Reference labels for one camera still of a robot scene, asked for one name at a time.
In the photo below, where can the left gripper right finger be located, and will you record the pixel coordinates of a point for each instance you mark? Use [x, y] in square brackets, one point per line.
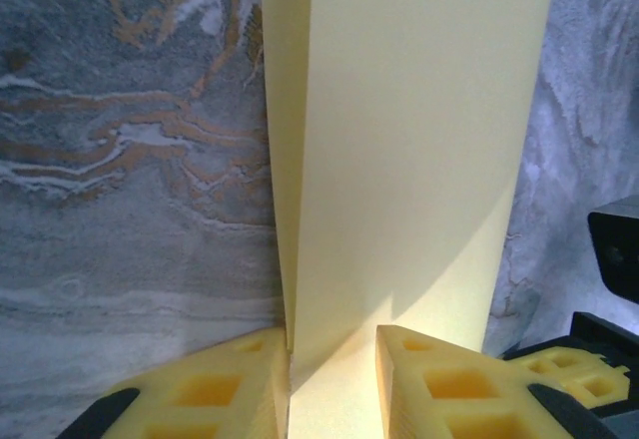
[459, 389]

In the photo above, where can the yellow paper sheet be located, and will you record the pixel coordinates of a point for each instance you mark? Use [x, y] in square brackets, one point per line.
[399, 159]

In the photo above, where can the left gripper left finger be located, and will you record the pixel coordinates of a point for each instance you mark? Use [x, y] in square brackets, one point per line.
[209, 389]

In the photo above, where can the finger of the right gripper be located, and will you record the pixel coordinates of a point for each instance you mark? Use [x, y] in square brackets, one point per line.
[574, 374]

